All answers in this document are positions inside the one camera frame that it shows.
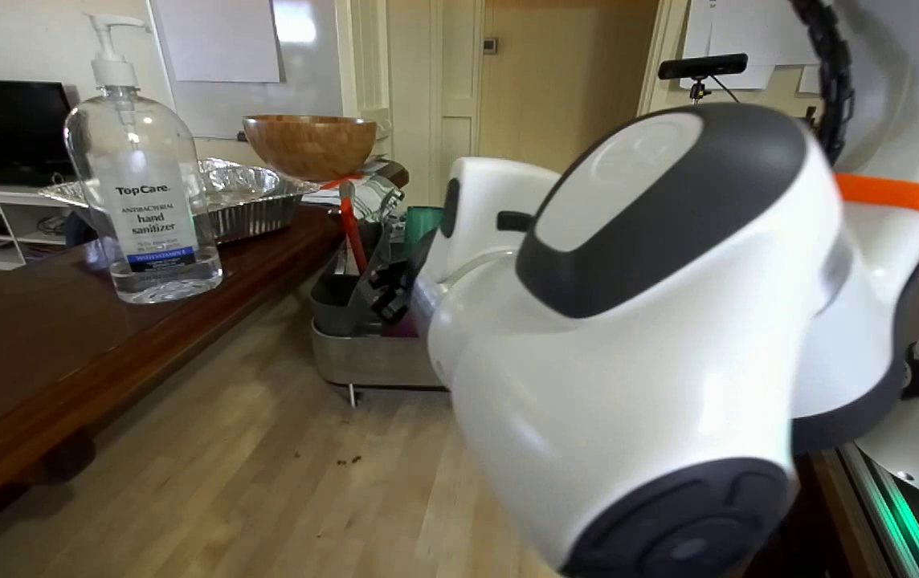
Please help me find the white wall board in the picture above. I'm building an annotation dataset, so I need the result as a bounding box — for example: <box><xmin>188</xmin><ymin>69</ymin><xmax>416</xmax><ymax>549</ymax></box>
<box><xmin>151</xmin><ymin>0</ymin><xmax>287</xmax><ymax>88</ymax></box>

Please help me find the black corrugated cable conduit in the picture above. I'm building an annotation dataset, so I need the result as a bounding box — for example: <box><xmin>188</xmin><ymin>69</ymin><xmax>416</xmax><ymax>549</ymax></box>
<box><xmin>788</xmin><ymin>0</ymin><xmax>857</xmax><ymax>168</ymax></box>

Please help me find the metal robot mounting plate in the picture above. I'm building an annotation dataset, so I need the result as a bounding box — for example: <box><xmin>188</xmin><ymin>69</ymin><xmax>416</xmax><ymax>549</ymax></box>
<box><xmin>854</xmin><ymin>394</ymin><xmax>919</xmax><ymax>578</ymax></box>

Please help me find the orange strap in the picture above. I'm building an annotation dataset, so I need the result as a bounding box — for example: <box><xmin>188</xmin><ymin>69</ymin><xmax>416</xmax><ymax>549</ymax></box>
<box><xmin>832</xmin><ymin>171</ymin><xmax>919</xmax><ymax>251</ymax></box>

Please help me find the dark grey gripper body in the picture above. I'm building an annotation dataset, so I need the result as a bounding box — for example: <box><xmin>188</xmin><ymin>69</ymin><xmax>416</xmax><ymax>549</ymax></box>
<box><xmin>340</xmin><ymin>213</ymin><xmax>421</xmax><ymax>337</ymax></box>

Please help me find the black monitor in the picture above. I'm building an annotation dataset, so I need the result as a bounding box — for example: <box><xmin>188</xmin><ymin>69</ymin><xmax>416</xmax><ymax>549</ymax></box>
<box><xmin>0</xmin><ymin>78</ymin><xmax>79</xmax><ymax>188</ymax></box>

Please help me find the teal translucent plastic cup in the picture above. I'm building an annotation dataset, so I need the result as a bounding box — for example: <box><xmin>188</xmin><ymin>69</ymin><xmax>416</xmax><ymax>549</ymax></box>
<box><xmin>406</xmin><ymin>205</ymin><xmax>447</xmax><ymax>251</ymax></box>

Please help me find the black camera bar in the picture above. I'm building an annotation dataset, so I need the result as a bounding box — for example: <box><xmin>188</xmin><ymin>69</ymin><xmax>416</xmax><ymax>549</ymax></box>
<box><xmin>657</xmin><ymin>53</ymin><xmax>753</xmax><ymax>104</ymax></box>

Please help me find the orange red cable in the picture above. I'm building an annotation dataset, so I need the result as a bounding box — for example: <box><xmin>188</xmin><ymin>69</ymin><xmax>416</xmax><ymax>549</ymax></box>
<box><xmin>325</xmin><ymin>173</ymin><xmax>368</xmax><ymax>278</ymax></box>

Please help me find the brown wooden bowl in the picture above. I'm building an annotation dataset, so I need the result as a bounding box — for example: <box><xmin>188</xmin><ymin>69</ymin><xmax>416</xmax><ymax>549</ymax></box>
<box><xmin>241</xmin><ymin>114</ymin><xmax>382</xmax><ymax>188</ymax></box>

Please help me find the aluminium foil pan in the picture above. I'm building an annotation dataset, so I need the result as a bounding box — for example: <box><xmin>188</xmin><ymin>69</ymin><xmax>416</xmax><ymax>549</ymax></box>
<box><xmin>46</xmin><ymin>159</ymin><xmax>310</xmax><ymax>246</ymax></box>

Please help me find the clear hand sanitizer bottle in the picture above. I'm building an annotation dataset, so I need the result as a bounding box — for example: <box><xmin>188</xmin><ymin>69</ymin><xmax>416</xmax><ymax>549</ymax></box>
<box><xmin>61</xmin><ymin>11</ymin><xmax>229</xmax><ymax>307</ymax></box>

